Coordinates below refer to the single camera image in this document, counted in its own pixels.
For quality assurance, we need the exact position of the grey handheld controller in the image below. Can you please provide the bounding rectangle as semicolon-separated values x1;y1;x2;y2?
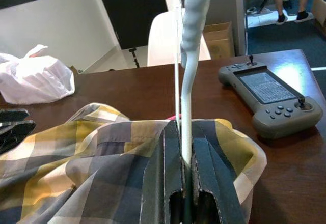
218;55;323;139

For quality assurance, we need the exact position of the white plastic bag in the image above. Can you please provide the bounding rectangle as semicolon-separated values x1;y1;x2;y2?
0;44;76;105

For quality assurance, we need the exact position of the white wire hanger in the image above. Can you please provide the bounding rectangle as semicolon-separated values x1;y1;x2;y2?
174;0;216;167

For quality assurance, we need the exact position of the large brown cardboard box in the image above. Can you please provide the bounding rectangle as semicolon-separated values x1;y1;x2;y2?
312;0;326;35

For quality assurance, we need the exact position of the closed brown cardboard box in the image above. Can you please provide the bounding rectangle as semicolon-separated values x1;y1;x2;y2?
202;21;235;61

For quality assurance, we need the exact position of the white plastic shell chair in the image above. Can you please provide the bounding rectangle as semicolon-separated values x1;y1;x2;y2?
147;7;212;67

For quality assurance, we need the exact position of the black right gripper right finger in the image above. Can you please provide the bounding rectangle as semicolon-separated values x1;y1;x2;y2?
190;131;247;224

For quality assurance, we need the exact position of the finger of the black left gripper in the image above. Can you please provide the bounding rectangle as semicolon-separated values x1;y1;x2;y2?
0;119;37;155
0;108;30;123

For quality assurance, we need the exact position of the black tripod stand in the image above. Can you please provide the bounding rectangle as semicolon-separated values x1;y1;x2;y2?
128;47;141;69

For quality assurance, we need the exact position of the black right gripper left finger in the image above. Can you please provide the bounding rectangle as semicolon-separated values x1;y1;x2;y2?
139;120;185;224

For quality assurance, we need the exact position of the yellow grey plaid shirt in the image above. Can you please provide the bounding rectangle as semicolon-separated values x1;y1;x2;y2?
0;103;267;224

